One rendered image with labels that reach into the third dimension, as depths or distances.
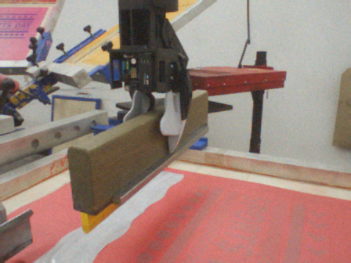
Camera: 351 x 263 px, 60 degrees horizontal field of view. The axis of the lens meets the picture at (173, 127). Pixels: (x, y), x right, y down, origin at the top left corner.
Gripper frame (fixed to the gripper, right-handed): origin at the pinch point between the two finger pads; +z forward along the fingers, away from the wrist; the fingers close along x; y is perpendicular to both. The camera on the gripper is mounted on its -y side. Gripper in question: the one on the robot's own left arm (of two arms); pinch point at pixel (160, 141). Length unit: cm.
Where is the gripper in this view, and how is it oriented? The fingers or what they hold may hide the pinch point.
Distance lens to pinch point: 47.1
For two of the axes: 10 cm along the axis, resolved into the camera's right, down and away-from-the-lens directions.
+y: -4.3, 2.3, -8.8
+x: 9.0, 1.1, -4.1
